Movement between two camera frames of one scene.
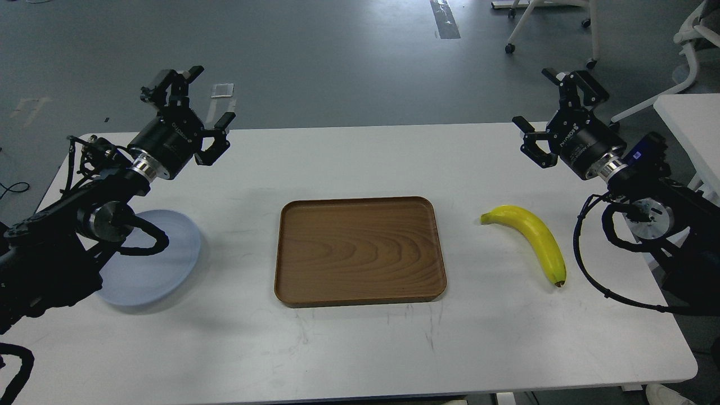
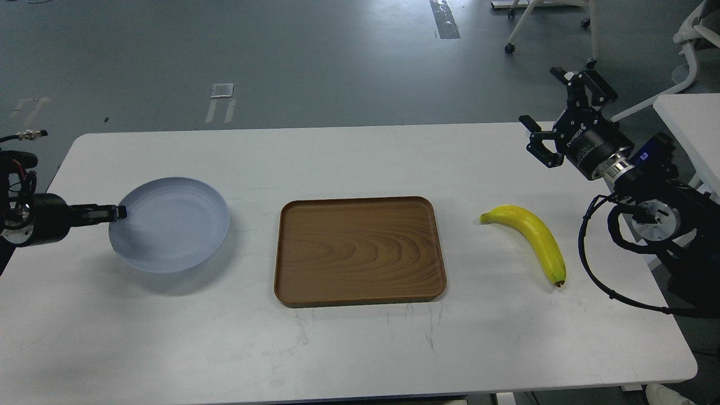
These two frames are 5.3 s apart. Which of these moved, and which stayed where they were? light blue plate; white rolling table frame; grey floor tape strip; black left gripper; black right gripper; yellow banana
Moved: black left gripper; light blue plate
Stayed: white rolling table frame; black right gripper; yellow banana; grey floor tape strip
